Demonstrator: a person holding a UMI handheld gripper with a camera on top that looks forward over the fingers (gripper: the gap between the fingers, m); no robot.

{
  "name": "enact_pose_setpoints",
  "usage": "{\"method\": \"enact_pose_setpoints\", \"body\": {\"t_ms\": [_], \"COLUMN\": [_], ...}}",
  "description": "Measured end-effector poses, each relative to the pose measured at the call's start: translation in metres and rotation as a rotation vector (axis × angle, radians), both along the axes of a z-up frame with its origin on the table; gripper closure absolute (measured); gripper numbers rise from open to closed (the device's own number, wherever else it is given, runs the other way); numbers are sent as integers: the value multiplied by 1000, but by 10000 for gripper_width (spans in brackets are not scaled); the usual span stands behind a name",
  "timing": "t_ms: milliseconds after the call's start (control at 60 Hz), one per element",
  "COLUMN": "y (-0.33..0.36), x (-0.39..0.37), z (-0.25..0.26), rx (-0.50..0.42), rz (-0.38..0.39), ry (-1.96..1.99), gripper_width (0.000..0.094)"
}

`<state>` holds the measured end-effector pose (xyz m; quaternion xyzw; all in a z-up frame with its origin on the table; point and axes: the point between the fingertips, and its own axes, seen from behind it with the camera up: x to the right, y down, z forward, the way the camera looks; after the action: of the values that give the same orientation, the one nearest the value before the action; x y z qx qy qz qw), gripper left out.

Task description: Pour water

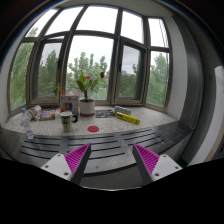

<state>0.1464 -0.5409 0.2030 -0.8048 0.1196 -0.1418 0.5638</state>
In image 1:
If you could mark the colourful flat box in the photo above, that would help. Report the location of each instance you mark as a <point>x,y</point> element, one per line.
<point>47,115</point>

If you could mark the dark patterned flat booklet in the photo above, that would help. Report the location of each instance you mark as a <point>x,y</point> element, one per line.
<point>104,114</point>

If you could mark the light blue small box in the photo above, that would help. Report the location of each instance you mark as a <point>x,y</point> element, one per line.
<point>123,110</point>

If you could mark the cream mug with dark handle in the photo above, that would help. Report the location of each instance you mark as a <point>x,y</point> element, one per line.
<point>68,119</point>

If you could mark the green plant with red flowers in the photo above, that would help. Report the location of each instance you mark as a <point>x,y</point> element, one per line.
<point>85,83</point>

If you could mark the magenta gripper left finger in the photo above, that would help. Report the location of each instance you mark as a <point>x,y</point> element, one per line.
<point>70,166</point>

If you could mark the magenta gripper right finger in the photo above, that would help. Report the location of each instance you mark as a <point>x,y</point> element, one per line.
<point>152,166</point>

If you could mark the dark slotted radiator cover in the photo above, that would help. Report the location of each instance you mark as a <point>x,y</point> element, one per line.
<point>109,152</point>

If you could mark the clear plastic water bottle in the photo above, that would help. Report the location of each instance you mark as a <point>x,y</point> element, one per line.
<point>26,124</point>

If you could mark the white flower pot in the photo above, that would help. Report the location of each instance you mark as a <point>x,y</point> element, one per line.
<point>87,108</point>

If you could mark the yellow long box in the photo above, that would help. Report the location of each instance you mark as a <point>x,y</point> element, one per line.
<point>127,118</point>

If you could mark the white box with coloured print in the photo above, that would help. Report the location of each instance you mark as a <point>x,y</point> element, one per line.
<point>69,103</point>

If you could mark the dark framed window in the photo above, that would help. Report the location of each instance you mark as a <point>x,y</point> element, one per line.
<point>128,52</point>

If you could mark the red round coaster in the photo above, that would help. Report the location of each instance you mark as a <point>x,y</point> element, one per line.
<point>93,128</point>

